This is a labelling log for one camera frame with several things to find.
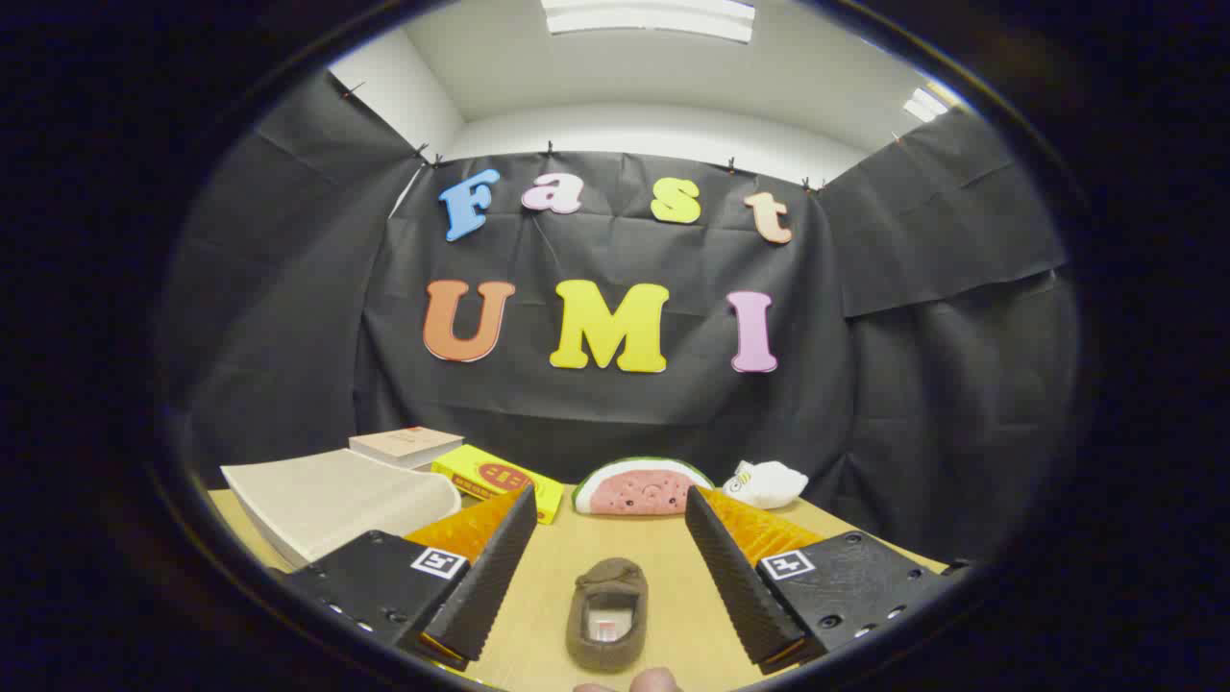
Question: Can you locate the brown fuzzy shoe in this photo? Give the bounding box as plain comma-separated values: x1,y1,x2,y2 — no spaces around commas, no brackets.
565,557,649,674

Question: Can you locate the watermelon slice plush toy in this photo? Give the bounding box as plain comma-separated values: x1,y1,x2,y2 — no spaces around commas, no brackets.
572,457,715,517

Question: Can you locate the cream fabric storage box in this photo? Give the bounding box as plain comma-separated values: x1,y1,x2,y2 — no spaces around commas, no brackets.
221,448,464,568

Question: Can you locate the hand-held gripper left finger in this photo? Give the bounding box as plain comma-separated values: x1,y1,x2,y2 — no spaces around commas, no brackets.
272,483,539,672

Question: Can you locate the yellow book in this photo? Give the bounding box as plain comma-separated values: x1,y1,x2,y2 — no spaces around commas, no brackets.
430,444,565,525

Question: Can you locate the white plush toy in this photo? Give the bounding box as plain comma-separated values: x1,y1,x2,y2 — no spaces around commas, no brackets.
723,460,809,510

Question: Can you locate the ceiling light panel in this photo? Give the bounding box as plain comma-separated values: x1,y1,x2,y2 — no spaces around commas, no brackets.
540,0,756,44
901,86,950,124

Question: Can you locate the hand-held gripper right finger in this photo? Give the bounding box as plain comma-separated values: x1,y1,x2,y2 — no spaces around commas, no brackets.
684,485,973,676

